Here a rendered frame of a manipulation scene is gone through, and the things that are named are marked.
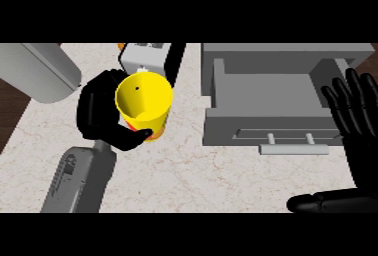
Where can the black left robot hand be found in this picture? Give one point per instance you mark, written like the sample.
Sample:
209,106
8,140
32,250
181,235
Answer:
98,113

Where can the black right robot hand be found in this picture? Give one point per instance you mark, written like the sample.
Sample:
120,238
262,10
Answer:
359,133

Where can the yellow cup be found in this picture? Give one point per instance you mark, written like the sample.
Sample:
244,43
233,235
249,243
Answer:
145,103

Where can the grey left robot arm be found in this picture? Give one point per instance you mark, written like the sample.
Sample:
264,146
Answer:
79,180

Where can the grey open drawer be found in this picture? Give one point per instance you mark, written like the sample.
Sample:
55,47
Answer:
275,103

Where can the grey drawer cabinet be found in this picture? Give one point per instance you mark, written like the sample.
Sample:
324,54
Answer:
289,53

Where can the grey rounded appliance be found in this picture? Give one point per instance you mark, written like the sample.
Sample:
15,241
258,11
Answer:
39,70

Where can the small orange object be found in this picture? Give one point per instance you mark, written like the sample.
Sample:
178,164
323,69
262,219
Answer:
122,46

